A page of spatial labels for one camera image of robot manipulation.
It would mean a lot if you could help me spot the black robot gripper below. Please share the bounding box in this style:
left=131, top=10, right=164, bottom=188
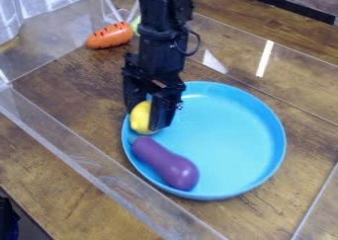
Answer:
left=120, top=33, right=187, bottom=132

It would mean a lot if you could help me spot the yellow toy lemon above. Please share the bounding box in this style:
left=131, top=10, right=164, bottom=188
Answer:
left=129, top=101, right=153, bottom=135

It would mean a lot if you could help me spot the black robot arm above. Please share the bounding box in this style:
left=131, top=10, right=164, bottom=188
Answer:
left=121, top=0, right=200, bottom=131

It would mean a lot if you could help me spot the blue round plastic tray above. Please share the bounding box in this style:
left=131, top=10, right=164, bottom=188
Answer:
left=121, top=81, right=286, bottom=200

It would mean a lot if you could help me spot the orange toy carrot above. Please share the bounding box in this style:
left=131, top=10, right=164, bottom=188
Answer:
left=85, top=17, right=141, bottom=49

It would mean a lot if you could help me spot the purple toy eggplant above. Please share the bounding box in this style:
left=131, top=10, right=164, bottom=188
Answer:
left=131, top=136, right=199, bottom=191

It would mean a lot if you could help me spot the dark wooden baseboard strip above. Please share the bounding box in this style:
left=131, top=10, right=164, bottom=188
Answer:
left=255, top=0, right=335, bottom=25

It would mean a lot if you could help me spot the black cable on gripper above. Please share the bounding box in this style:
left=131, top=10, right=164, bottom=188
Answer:
left=172, top=23, right=203, bottom=58

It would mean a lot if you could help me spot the clear acrylic enclosure wall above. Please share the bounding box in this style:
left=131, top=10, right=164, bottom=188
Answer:
left=0, top=0, right=338, bottom=240

